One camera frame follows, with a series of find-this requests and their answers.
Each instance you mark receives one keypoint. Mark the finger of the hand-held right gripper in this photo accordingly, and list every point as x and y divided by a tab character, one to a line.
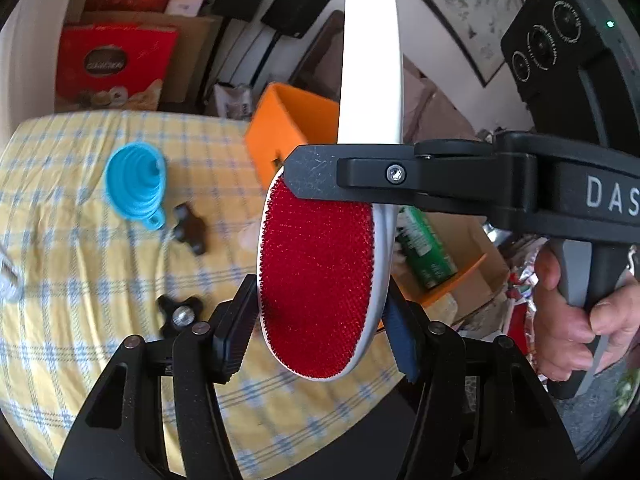
320	170

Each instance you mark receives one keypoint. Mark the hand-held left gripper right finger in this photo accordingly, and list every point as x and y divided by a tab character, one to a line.
405	345

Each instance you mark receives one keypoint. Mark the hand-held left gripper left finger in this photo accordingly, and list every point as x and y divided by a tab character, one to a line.
232	340

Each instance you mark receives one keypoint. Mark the orange cardboard box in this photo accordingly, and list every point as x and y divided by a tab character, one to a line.
285	120

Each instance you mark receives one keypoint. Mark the black star knob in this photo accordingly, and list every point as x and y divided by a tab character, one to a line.
172	307
192	230

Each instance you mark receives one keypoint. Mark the green toothpaste box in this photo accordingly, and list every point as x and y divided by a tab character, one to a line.
425	255

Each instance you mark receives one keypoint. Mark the white red lint brush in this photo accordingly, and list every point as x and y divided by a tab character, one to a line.
315	280

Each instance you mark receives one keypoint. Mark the blue collapsible funnel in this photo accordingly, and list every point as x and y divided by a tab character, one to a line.
132	175

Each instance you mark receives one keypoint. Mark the clear bottle red cap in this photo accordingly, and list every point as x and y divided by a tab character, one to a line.
7	280

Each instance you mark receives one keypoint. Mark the person's right hand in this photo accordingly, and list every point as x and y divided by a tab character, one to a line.
560	330

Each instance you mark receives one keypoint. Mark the open brown cardboard box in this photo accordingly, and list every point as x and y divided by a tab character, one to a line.
480	280

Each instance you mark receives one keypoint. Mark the box of glass jars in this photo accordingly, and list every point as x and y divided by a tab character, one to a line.
232	102

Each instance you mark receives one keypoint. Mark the brown sofa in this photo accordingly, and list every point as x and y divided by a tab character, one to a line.
320	55

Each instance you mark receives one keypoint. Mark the large brown sofa cushion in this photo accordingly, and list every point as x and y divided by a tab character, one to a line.
417	95

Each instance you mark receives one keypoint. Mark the black speaker stand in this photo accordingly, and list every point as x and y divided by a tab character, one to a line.
265	57
226	50

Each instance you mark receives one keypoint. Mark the yellow plaid tablecloth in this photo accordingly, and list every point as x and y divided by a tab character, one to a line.
100	270

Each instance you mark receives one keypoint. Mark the framed ink painting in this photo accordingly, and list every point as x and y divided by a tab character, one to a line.
465	5

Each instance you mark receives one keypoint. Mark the red gift box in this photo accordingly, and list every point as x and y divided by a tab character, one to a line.
115	67

